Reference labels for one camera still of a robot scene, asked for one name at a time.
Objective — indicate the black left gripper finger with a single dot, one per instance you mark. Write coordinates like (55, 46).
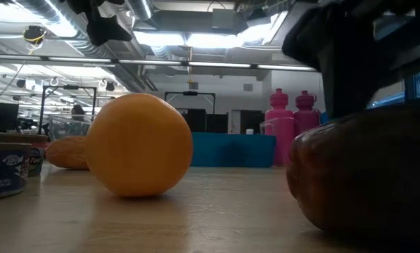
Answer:
(102, 31)

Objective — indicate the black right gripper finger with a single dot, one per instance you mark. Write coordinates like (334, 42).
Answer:
(350, 88)

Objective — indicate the dark magenta plastic bottle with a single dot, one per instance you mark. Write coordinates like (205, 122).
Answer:
(306, 112)

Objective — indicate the bright pink plastic bottle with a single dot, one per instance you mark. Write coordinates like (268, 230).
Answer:
(279, 112)

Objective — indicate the dark maroon toy food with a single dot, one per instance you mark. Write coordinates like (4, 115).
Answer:
(368, 175)

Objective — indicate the smooth orange toy ball fruit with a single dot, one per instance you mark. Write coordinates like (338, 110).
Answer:
(139, 145)

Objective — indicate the brown-orange toy potato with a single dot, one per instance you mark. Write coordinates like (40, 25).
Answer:
(67, 152)

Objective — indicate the gold-lid tuna can red band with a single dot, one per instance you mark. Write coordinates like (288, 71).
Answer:
(37, 158)

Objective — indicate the dark blue label tuna can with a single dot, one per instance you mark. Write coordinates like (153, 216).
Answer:
(5, 172)

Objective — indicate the long LED light bar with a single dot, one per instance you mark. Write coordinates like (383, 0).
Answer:
(153, 62)

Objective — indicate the person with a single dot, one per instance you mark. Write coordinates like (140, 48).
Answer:
(77, 111)

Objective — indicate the clear plastic container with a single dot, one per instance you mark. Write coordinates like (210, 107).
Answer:
(65, 126)
(266, 140)

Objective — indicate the black cabinet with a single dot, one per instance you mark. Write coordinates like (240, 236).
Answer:
(206, 121)
(253, 121)

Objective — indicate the small white-capped bottle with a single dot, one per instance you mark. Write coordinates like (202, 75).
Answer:
(249, 131)

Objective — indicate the dark computer monitor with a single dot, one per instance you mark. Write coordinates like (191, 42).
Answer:
(2, 116)

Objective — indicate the teal plastic bin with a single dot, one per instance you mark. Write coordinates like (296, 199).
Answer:
(230, 151)

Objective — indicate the silver ventilation duct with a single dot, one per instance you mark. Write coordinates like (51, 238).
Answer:
(72, 31)

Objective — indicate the large black station frame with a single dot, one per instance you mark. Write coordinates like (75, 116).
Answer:
(42, 105)

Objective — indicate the small black station frame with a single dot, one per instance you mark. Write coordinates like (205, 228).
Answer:
(190, 93)

